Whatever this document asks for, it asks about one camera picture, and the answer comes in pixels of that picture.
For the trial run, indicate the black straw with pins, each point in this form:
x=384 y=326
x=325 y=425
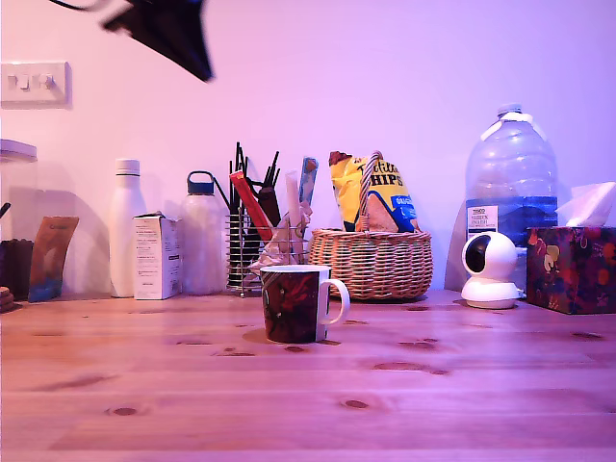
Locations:
x=273 y=168
x=238 y=173

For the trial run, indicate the red sachet stick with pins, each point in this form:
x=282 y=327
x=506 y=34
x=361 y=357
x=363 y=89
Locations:
x=251 y=204

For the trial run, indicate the dark brown sachet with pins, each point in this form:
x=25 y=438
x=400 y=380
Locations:
x=269 y=204

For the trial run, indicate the blue striped sachet stick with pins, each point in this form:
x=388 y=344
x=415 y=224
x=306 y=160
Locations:
x=308 y=180

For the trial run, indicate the white sachet stick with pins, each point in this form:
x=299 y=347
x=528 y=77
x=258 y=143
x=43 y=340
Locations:
x=293 y=197

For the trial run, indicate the white bottle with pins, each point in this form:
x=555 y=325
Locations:
x=126 y=240

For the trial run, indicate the clear bottle with dark cap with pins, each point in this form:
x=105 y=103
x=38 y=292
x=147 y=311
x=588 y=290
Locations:
x=204 y=245

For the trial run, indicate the white carton box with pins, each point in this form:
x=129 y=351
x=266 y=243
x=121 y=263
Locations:
x=156 y=260

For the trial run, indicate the crumpled white paper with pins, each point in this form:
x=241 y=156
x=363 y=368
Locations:
x=286 y=245

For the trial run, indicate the brown pouch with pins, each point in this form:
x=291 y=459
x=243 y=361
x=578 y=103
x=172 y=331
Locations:
x=50 y=260

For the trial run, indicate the yellow tortilla chips bag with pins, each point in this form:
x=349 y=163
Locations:
x=397 y=197

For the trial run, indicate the dark ribbed container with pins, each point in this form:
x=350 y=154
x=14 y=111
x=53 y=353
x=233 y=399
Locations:
x=14 y=269

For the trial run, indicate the dark red patterned mug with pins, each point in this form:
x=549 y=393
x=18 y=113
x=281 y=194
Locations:
x=293 y=308

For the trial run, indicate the large clear water bottle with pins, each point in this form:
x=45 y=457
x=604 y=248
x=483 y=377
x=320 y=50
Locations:
x=510 y=183

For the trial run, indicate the white tissue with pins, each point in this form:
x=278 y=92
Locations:
x=588 y=204

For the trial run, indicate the dark floral tissue box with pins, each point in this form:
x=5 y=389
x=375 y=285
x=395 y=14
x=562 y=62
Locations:
x=575 y=269

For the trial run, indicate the white light switch plate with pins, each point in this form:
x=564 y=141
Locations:
x=48 y=94

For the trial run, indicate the small white round camera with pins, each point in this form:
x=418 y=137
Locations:
x=499 y=255

